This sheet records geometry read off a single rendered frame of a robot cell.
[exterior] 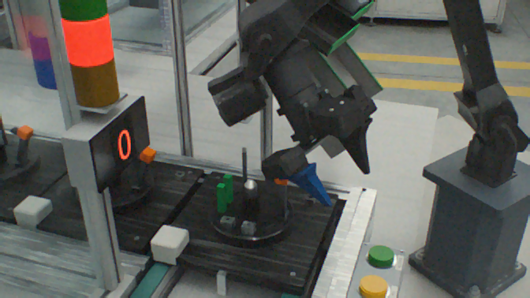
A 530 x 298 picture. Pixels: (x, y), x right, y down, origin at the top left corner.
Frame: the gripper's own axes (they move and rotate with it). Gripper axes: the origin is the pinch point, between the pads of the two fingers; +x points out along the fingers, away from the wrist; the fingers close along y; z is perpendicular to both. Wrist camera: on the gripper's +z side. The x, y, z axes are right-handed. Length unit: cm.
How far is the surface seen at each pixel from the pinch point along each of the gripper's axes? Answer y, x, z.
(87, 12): -21.9, -31.8, 4.3
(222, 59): 60, -20, -110
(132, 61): 31, -34, -110
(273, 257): -9.5, 8.5, -12.0
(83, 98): -25.0, -24.6, -2.0
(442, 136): 57, 22, -33
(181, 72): 4.4, -22.4, -34.4
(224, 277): -17.2, 6.7, -13.7
